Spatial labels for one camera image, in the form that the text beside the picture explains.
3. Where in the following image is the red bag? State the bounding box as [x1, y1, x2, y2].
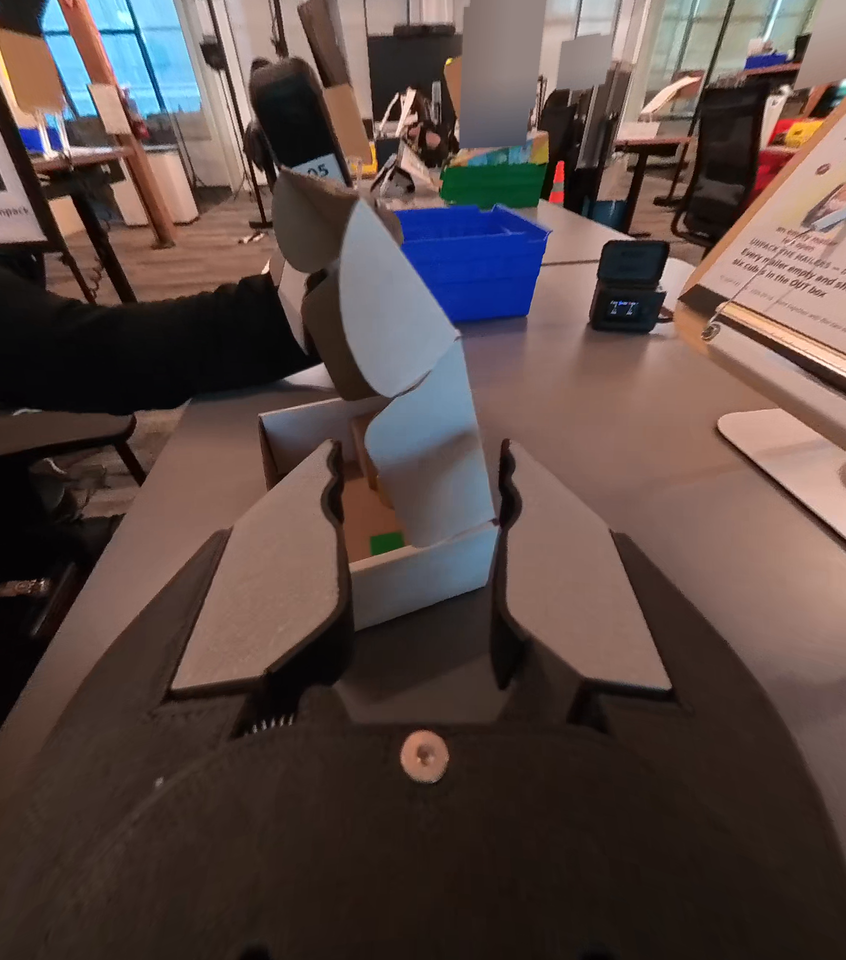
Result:
[756, 146, 799, 204]

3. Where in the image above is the white cardboard mailer box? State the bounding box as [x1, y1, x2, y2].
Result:
[258, 171, 501, 631]

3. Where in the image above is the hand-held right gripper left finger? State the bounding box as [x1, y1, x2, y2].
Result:
[170, 440, 355, 695]

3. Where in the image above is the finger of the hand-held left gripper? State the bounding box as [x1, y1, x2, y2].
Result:
[270, 255, 317, 355]

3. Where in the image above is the dark grey chair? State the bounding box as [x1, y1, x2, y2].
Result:
[0, 408, 148, 489]

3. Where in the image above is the instruction sheet on stand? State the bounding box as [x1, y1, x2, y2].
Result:
[674, 45, 846, 586]

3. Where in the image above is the printed instruction sheet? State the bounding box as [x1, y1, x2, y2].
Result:
[700, 56, 846, 384]

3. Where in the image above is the black monitor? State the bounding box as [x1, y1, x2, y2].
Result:
[366, 33, 463, 141]

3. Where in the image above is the black charging case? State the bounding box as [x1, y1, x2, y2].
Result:
[589, 240, 672, 333]

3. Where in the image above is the person's left forearm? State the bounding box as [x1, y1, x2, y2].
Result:
[0, 243, 323, 417]

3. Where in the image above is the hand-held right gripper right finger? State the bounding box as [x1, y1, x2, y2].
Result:
[490, 440, 673, 721]

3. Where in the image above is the colourful printed pack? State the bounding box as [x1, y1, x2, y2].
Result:
[453, 133, 550, 170]

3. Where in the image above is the green plastic bin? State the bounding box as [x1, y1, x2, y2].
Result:
[439, 159, 549, 209]

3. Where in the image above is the black mesh office chair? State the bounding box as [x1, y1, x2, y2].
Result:
[670, 82, 771, 249]

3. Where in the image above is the blue plastic bin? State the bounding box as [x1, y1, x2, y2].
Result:
[393, 202, 553, 324]

